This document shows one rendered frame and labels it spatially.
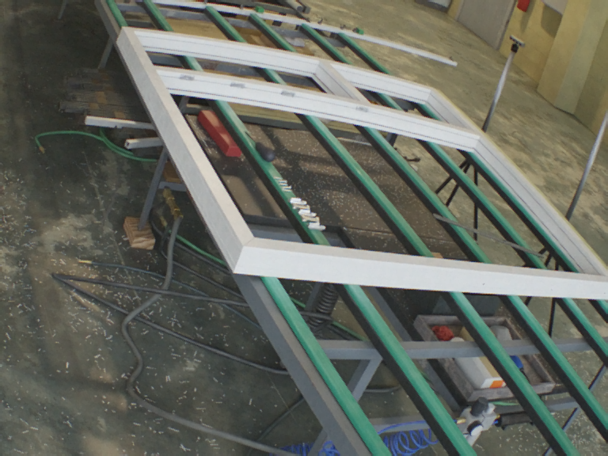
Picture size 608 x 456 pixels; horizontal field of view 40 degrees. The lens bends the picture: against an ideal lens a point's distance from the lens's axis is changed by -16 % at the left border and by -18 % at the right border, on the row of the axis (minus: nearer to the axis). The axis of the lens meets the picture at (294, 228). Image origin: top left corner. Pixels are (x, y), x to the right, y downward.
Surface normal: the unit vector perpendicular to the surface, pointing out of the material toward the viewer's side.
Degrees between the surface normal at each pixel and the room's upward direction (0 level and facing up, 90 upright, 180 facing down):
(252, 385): 0
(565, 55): 90
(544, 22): 90
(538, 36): 90
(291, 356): 90
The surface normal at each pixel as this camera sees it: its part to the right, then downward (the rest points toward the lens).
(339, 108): 0.37, 0.54
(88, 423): 0.35, -0.83
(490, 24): -0.86, -0.11
